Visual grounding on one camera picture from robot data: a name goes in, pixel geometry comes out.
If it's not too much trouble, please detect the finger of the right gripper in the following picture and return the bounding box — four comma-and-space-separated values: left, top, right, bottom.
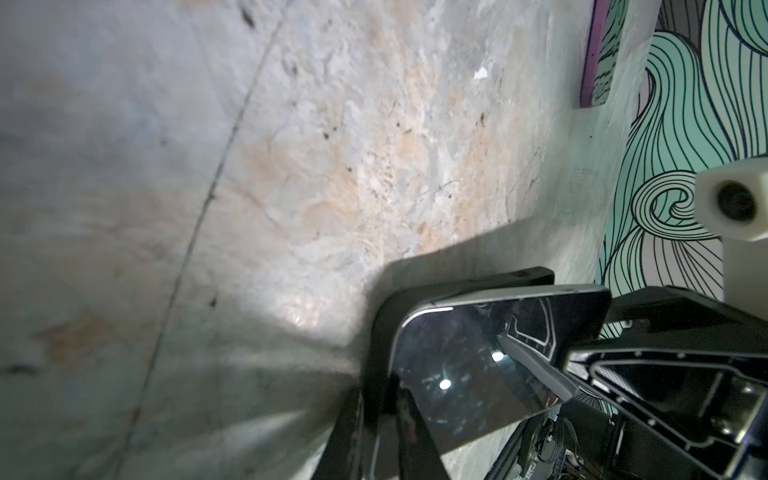
497, 333, 767, 479
607, 286, 767, 347

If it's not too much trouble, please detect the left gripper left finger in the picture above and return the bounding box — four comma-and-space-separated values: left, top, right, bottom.
311, 389, 364, 480

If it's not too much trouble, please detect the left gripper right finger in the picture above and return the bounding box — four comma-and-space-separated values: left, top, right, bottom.
395, 387, 450, 480

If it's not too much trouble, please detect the black phone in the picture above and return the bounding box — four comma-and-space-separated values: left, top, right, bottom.
362, 266, 556, 480
579, 0, 629, 108

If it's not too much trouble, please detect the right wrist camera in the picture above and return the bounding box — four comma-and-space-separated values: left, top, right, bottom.
695, 156, 767, 320

